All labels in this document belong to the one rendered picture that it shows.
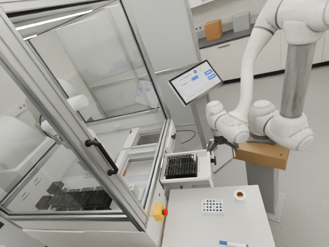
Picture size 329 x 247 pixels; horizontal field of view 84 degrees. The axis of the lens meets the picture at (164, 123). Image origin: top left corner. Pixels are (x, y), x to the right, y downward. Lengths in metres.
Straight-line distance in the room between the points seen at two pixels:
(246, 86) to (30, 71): 0.84
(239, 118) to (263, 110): 0.37
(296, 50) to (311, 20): 0.13
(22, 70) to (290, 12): 0.95
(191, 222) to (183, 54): 2.05
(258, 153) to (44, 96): 1.20
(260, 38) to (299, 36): 0.17
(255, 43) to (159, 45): 1.80
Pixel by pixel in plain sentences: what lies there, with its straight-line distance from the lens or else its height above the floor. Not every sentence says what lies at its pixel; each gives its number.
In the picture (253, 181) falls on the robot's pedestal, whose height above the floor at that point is 0.43.
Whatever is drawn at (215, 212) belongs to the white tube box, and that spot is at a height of 0.80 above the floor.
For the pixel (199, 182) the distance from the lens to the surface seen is 1.25.
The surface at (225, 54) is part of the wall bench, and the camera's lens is 3.94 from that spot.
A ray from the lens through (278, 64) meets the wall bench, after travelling 4.15.
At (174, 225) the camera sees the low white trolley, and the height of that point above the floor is 0.76.
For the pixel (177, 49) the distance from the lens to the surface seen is 2.63.
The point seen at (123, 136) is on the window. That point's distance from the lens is 0.94.
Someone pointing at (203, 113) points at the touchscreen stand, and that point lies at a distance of 2.15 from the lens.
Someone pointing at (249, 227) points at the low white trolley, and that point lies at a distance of 1.20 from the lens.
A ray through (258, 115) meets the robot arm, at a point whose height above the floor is 1.10.
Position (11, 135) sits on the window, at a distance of 0.86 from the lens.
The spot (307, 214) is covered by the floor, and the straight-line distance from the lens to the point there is 2.15.
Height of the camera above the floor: 1.85
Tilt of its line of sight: 32 degrees down
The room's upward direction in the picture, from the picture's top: 22 degrees counter-clockwise
